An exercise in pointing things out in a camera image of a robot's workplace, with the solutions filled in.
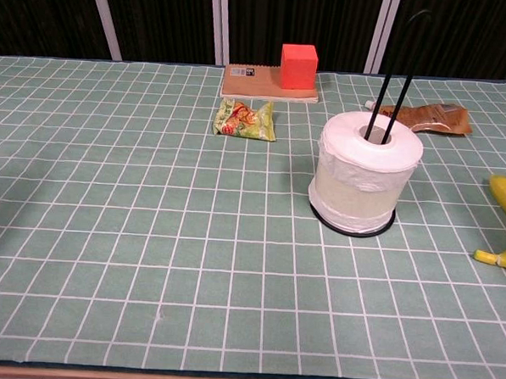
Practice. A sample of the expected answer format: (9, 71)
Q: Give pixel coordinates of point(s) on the green gridded cutting mat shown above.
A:
(149, 235)

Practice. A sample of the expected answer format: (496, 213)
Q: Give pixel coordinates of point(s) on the orange-red foam cube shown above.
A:
(298, 69)

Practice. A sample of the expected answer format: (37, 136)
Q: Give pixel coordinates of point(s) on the white toilet paper roll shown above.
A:
(363, 187)

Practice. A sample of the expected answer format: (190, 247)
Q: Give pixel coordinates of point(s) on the green snack bag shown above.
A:
(241, 121)

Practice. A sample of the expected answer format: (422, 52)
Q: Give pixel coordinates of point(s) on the black wire roll holder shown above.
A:
(377, 111)

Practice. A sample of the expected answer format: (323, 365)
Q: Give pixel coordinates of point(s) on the black partition panel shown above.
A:
(160, 19)
(477, 35)
(296, 13)
(37, 12)

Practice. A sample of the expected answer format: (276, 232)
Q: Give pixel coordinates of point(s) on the brown cardboard box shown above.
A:
(250, 85)

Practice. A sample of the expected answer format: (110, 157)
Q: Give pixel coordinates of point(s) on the white partition post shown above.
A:
(219, 24)
(383, 33)
(106, 18)

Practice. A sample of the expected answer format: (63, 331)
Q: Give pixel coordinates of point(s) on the brown sauce pouch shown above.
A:
(435, 118)

